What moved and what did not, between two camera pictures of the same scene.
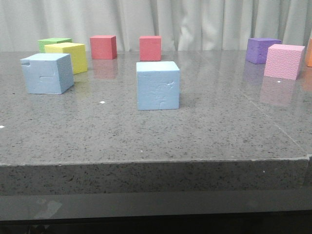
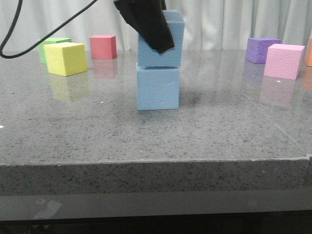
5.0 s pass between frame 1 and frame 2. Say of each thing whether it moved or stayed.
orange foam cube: stayed
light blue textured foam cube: stayed
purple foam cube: stayed
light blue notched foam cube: moved
